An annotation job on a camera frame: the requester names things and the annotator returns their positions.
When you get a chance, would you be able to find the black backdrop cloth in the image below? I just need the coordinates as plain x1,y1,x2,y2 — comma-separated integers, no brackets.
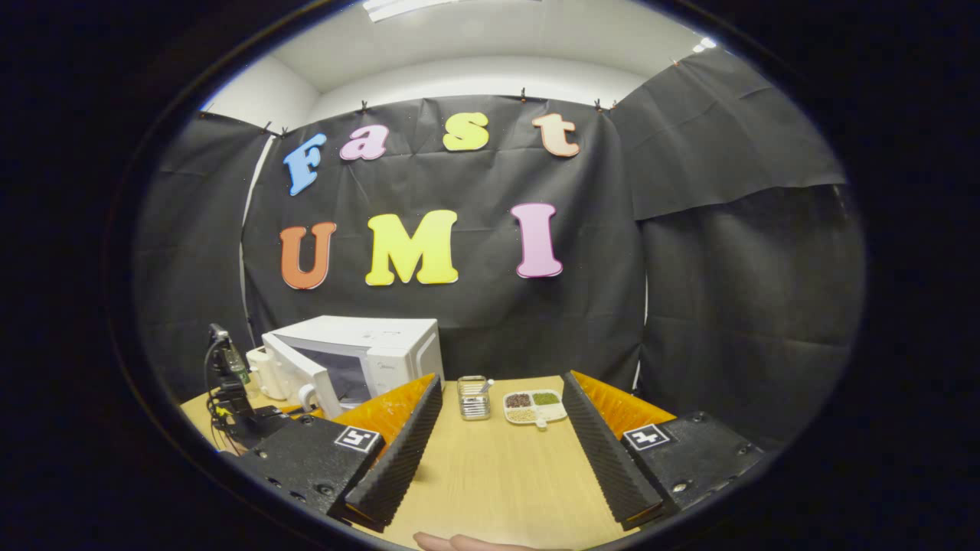
134,50,866,452

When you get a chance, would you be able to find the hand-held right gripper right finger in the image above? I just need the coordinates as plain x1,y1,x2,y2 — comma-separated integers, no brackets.
561,371,766,530

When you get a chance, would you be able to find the white divided dish with grains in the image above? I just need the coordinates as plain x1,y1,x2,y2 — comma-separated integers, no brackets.
503,390,568,431

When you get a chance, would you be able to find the white microwave oven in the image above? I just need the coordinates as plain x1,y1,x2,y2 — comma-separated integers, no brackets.
262,315,446,420

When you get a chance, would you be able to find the ceiling light panel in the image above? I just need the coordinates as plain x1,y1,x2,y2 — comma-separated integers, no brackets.
364,0,460,22

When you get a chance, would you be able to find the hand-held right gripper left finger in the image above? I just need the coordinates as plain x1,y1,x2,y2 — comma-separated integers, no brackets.
230,373,443,533

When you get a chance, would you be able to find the white toaster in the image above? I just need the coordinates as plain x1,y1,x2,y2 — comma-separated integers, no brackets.
247,346,288,400

